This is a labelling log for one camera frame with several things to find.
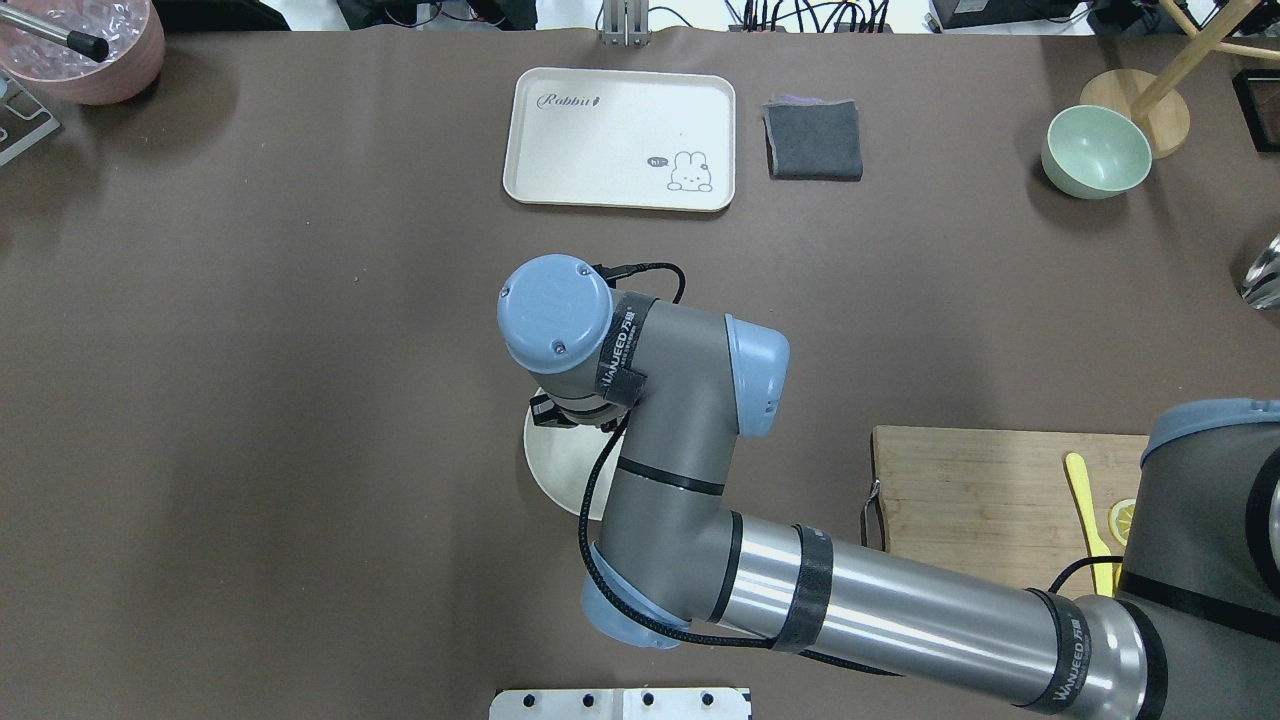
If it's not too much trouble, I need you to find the lemon slice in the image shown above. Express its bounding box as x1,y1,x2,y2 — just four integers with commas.
1107,498,1137,547

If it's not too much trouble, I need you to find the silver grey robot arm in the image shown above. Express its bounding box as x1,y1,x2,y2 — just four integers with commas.
497,254,1277,719

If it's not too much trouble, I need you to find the mint green bowl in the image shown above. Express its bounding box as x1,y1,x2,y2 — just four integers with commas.
1039,105,1155,200

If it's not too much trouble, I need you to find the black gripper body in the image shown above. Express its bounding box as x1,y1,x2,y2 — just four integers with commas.
529,392,616,429

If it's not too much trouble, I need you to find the yellow plastic knife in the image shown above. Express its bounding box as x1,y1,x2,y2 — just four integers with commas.
1062,451,1117,597

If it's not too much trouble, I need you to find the pastel cup rack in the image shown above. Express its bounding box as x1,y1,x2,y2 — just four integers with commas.
0,70,61,167

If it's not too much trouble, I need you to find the cream rabbit tray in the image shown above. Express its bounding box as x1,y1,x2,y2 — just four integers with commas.
502,67,736,211

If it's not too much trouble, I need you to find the aluminium frame post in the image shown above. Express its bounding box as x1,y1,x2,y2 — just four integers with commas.
599,0,652,47

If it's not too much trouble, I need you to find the black-tipped metal tool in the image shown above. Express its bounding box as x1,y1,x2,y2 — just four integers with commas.
1,3,110,63

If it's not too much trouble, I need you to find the folded grey cloth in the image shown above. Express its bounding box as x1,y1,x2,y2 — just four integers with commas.
763,96,864,182

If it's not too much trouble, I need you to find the pink bowl with ice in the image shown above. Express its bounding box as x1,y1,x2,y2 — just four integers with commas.
1,1,165,105

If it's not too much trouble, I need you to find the metal scoop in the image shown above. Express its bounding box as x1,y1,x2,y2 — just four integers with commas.
1238,234,1279,311

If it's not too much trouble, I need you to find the white mounting pedestal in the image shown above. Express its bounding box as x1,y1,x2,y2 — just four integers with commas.
488,687,754,719

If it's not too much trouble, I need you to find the wooden cutting board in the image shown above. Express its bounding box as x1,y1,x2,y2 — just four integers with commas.
872,425,1147,589

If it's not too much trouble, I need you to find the wooden cup stand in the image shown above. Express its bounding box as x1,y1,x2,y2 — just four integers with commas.
1079,1,1277,159

